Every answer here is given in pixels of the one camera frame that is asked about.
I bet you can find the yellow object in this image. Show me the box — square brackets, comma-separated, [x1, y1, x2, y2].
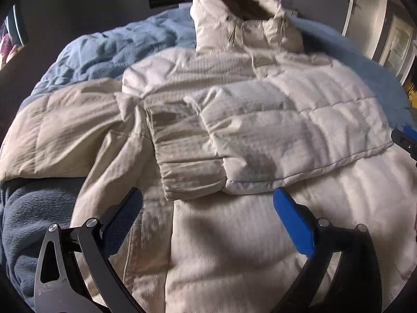
[405, 83, 417, 105]

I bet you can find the glass cabinet door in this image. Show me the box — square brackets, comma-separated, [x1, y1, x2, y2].
[373, 7, 416, 83]

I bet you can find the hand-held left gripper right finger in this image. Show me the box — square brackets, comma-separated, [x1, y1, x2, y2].
[272, 187, 382, 313]

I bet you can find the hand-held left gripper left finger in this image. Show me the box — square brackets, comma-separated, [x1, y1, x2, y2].
[33, 187, 145, 313]

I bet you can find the white puffer jacket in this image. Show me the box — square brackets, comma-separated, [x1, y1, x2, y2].
[0, 0, 417, 313]

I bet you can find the white door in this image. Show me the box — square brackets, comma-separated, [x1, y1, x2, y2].
[341, 0, 391, 60]

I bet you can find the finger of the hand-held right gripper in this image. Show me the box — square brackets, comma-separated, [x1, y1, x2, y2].
[392, 124, 417, 170]

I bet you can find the blue fleece blanket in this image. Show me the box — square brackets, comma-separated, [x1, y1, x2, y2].
[0, 7, 412, 310]

